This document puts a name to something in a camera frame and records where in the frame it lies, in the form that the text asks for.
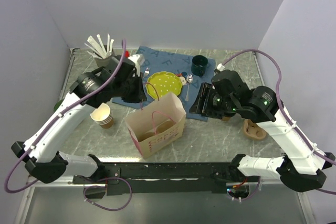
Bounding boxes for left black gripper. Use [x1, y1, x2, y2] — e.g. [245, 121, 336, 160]
[113, 72, 148, 103]

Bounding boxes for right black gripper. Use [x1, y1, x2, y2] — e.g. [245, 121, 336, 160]
[188, 81, 237, 119]

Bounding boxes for brown paper cup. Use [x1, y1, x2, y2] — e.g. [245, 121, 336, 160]
[221, 116, 233, 122]

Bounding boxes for pink paper gift bag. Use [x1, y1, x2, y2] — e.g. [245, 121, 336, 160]
[124, 92, 186, 158]

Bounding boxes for brown pulp cup carrier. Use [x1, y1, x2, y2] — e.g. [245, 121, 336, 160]
[138, 120, 175, 142]

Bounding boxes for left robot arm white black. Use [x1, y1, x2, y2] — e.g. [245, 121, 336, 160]
[12, 55, 146, 184]

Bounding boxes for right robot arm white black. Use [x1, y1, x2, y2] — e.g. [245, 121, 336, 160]
[190, 70, 335, 192]

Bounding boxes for silver fork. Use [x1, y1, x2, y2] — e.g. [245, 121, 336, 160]
[143, 67, 150, 79]

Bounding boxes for silver spoon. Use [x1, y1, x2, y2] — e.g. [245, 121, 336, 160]
[185, 74, 193, 102]

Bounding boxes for yellow-green dotted plate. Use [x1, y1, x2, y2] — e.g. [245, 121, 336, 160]
[145, 71, 183, 100]

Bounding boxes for cartoon mouse figurine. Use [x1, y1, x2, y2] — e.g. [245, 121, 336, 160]
[176, 72, 188, 86]

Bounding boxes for blue alphabet cloth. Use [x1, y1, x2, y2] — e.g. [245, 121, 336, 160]
[112, 45, 216, 122]

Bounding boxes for grey straw holder cup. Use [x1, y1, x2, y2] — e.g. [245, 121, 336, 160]
[94, 50, 115, 68]

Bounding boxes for stack of brown paper cups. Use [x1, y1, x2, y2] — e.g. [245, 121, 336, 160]
[90, 103, 114, 129]

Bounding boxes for dark green mug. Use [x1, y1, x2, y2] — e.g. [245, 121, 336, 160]
[191, 55, 208, 77]

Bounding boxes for white wrapped straws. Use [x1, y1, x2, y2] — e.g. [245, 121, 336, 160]
[85, 33, 114, 60]

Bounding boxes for green interior enamel mug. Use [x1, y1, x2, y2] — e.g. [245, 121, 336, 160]
[53, 100, 63, 112]

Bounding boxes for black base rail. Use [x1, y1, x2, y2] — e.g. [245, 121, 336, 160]
[72, 154, 253, 196]

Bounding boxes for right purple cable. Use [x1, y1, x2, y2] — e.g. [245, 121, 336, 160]
[222, 48, 336, 201]

